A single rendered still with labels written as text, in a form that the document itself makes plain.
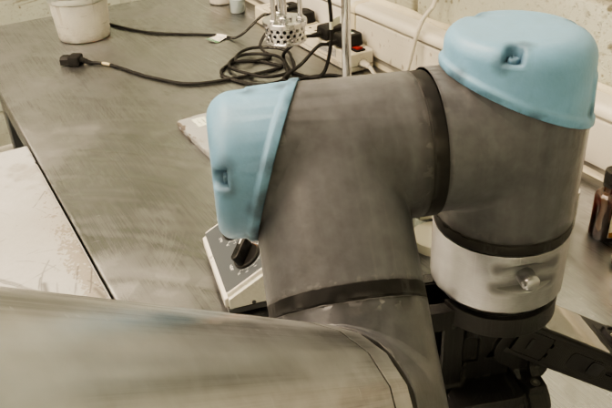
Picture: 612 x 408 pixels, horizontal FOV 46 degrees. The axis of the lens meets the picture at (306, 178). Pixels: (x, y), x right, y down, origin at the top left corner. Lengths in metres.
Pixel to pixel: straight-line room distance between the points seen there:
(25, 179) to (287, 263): 0.82
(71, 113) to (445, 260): 0.98
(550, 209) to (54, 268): 0.65
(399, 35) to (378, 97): 0.97
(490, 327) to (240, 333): 0.25
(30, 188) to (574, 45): 0.86
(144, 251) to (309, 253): 0.59
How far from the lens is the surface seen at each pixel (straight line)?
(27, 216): 1.02
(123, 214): 0.97
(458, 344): 0.44
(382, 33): 1.35
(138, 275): 0.86
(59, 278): 0.88
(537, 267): 0.40
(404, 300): 0.32
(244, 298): 0.76
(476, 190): 0.35
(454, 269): 0.40
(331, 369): 0.22
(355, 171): 0.32
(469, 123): 0.34
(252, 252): 0.77
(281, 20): 1.09
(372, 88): 0.34
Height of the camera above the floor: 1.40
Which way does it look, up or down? 30 degrees down
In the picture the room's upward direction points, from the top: 3 degrees counter-clockwise
